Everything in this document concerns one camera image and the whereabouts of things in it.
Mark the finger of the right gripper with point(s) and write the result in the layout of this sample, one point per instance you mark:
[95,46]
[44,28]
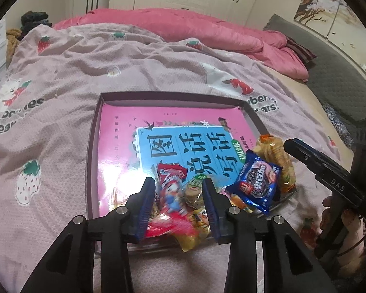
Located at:
[350,185]

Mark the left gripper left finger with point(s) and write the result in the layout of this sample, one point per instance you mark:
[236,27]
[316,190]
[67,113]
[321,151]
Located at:
[140,207]

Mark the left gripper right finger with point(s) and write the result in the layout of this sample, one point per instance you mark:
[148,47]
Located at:
[216,207]

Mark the clear green pastry packet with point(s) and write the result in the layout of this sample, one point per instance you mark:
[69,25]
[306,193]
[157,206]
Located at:
[193,192]

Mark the red lollipop candy packet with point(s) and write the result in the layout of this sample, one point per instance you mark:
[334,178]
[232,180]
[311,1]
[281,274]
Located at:
[173,214]

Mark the blue Oreo cookie packet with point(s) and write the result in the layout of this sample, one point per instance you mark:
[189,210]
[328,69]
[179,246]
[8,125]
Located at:
[256,182]

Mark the person's right hand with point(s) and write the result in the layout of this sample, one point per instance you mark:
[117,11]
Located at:
[350,263]

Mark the yellow blue snack packet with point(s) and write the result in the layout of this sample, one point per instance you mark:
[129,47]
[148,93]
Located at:
[195,228]

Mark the blue patterned cloth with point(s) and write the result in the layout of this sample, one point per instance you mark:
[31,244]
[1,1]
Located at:
[339,125]

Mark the grey padded headboard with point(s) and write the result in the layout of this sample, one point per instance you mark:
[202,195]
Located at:
[332,78]

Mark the pink children's book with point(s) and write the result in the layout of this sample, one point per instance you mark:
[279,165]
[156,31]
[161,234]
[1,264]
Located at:
[133,140]

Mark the dark shallow cardboard tray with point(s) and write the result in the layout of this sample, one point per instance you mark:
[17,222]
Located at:
[147,98]

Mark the dark striped pillow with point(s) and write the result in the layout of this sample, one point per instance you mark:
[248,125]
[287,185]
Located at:
[304,54]

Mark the pink quilt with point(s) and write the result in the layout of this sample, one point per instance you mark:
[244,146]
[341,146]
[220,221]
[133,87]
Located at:
[268,47]

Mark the brown plush toy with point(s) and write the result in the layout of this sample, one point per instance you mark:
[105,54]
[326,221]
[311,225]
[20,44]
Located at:
[12,36]

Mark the dark clothes pile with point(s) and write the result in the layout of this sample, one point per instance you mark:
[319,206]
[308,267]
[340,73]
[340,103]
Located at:
[31,19]

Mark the floral wall painting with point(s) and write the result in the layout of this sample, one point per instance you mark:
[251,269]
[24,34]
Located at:
[317,15]

